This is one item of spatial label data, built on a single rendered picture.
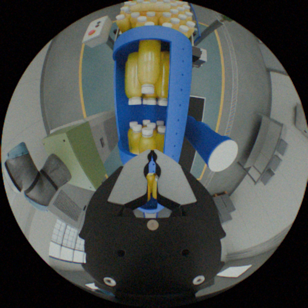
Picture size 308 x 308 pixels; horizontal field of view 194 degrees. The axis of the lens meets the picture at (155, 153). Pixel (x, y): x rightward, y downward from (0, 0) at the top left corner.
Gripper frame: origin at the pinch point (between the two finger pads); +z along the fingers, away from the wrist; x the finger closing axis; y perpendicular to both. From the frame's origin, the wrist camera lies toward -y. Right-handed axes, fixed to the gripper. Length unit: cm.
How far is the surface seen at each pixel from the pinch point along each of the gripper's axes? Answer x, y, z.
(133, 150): -7.9, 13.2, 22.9
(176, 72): 5.4, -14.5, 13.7
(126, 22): -15, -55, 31
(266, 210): 342, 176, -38
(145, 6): -5, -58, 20
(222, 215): 235, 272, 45
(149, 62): -1.3, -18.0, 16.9
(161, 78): 2.5, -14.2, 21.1
